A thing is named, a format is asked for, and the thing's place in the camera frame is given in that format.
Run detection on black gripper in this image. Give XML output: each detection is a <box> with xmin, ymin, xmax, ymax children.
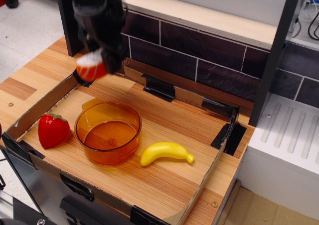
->
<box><xmin>73</xmin><ymin>0</ymin><xmax>126</xmax><ymax>74</ymax></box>

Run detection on salmon sushi toy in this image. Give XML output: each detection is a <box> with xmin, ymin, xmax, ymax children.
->
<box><xmin>76</xmin><ymin>48</ymin><xmax>108</xmax><ymax>82</ymax></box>

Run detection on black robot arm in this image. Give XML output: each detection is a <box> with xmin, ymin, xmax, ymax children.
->
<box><xmin>72</xmin><ymin>0</ymin><xmax>126</xmax><ymax>74</ymax></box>

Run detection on orange transparent plastic pot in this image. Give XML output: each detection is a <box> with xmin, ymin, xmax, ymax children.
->
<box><xmin>74</xmin><ymin>98</ymin><xmax>142</xmax><ymax>165</ymax></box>

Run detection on red toy strawberry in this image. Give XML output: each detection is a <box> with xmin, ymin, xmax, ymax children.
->
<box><xmin>38</xmin><ymin>112</ymin><xmax>70</xmax><ymax>149</ymax></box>

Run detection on black caster wheel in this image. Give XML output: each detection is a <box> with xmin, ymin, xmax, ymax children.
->
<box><xmin>4</xmin><ymin>0</ymin><xmax>19</xmax><ymax>8</ymax></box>

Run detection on yellow toy banana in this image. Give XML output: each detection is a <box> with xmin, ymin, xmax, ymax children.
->
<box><xmin>140</xmin><ymin>142</ymin><xmax>194</xmax><ymax>166</ymax></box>

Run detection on white toy sink drainboard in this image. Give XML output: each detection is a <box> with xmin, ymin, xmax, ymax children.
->
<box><xmin>239</xmin><ymin>95</ymin><xmax>319</xmax><ymax>220</ymax></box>

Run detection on dark shelf frame with tiles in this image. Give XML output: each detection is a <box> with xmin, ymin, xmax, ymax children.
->
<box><xmin>58</xmin><ymin>0</ymin><xmax>319</xmax><ymax>125</ymax></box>

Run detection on cables in background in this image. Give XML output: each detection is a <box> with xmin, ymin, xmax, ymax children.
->
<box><xmin>291</xmin><ymin>0</ymin><xmax>319</xmax><ymax>40</ymax></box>

